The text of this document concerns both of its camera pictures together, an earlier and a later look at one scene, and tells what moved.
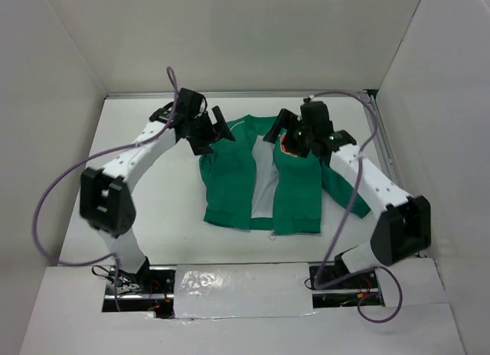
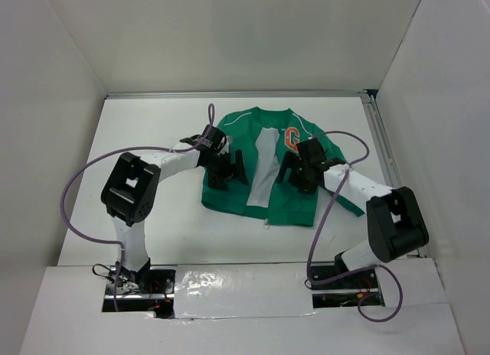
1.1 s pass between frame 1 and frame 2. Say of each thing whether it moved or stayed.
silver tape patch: stayed
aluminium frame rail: stayed
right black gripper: moved
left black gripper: moved
